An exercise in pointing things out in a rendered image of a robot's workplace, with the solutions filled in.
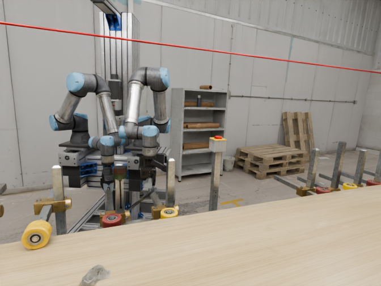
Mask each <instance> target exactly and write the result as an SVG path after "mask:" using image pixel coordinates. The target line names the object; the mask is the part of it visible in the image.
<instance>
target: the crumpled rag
mask: <svg viewBox="0 0 381 286"><path fill-rule="evenodd" d="M110 272H111V271H110V270H106V269H105V268H104V266H102V265H99V264H97V265H95V266H94V267H93V268H91V269H90V270H89V271H88V273H86V274H85V275H84V276H83V277H82V281H81V282H80V284H81V286H90V285H91V286H93V285H95V284H96V283H97V282H98V281H99V280H103V279H106V278H108V277H110Z"/></svg>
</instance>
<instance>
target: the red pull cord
mask: <svg viewBox="0 0 381 286"><path fill-rule="evenodd" d="M0 24H4V25H10V26H18V27H26V28H35V29H40V30H48V31H57V32H66V33H74V34H79V35H87V36H96V37H104V38H109V39H118V40H126V41H135V42H140V43H149V44H157V45H165V46H171V47H179V48H188V49H196V50H201V51H209V52H218V53H227V54H235V55H240V56H248V57H257V58H265V59H271V60H279V61H288V62H296V63H301V64H310V65H318V66H327V67H332V68H340V69H349V70H357V71H362V72H371V73H379V74H381V72H376V71H368V70H359V69H351V68H343V67H338V66H330V65H322V64H313V63H308V62H300V61H292V60H283V59H279V58H270V57H262V56H254V55H248V54H240V53H232V52H224V51H215V50H211V49H202V48H194V47H186V46H181V45H172V44H164V43H156V42H151V41H143V40H134V39H126V38H121V37H113V36H105V35H97V34H91V33H83V32H75V31H67V30H58V29H54V28H45V27H37V26H29V25H23V24H15V23H7V22H0Z"/></svg>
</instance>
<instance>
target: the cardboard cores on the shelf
mask: <svg viewBox="0 0 381 286"><path fill-rule="evenodd" d="M184 106H187V107H197V102H186V101H184ZM213 106H214V103H213V102H201V107H213ZM183 128H187V129H200V128H219V123H212V122H184V123H183ZM201 148H209V142H190V143H183V150H188V149H201Z"/></svg>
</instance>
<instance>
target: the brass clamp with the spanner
mask: <svg viewBox="0 0 381 286"><path fill-rule="evenodd" d="M111 213H116V211H107V212H105V215H108V214H111ZM105 215H103V216H102V215H101V212H100V227H102V218H103V217H104V216H105ZM120 215H121V217H122V224H124V223H126V221H129V220H130V212H129V210H128V211H125V210H124V213H120Z"/></svg>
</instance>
